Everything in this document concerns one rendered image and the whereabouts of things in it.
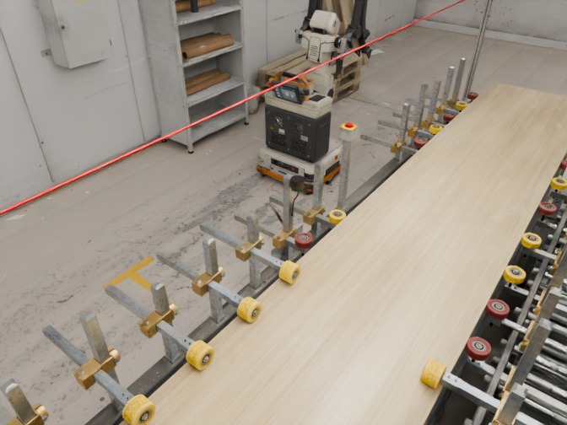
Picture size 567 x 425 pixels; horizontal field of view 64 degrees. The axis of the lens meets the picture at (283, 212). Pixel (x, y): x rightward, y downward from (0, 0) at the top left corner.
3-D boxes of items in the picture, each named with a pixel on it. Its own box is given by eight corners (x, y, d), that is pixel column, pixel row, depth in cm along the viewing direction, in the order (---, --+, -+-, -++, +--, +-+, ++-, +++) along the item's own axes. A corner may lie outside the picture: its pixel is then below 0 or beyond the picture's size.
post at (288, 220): (283, 258, 227) (283, 175, 199) (287, 254, 229) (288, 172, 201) (288, 260, 225) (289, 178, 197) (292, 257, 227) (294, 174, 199)
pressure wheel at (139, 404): (148, 395, 140) (132, 420, 138) (133, 392, 133) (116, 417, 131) (161, 406, 137) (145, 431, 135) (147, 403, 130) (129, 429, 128)
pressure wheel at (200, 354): (189, 342, 147) (206, 337, 154) (182, 364, 149) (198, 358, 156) (202, 352, 145) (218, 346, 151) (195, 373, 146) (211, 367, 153)
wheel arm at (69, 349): (43, 336, 157) (40, 329, 155) (53, 329, 160) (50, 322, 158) (135, 419, 133) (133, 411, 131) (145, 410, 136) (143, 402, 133)
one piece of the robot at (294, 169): (303, 177, 387) (303, 169, 382) (265, 163, 407) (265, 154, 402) (305, 176, 389) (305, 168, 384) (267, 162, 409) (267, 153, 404)
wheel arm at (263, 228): (234, 221, 230) (233, 214, 228) (238, 217, 232) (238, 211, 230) (305, 255, 209) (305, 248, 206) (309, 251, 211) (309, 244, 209)
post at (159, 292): (169, 370, 182) (149, 283, 154) (175, 364, 184) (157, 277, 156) (175, 374, 180) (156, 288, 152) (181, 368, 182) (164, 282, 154)
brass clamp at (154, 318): (139, 331, 161) (137, 321, 158) (169, 308, 169) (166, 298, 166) (150, 340, 158) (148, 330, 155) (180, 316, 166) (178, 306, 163)
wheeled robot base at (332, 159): (311, 196, 392) (312, 170, 377) (255, 173, 423) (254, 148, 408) (351, 164, 435) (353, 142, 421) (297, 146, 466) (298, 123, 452)
